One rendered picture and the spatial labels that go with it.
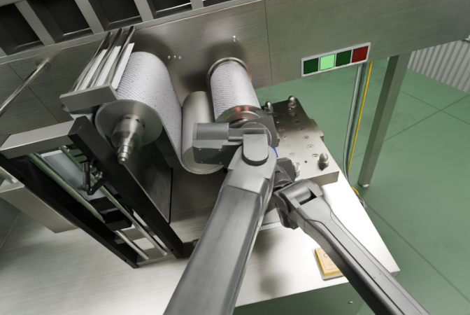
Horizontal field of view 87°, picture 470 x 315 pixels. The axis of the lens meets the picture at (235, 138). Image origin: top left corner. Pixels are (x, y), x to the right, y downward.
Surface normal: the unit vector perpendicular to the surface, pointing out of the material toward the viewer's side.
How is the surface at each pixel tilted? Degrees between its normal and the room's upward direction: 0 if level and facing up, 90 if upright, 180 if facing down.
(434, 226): 0
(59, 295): 0
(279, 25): 90
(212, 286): 13
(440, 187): 0
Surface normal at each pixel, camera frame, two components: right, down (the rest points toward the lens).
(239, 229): 0.03, -0.75
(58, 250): -0.18, -0.71
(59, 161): 0.14, 0.67
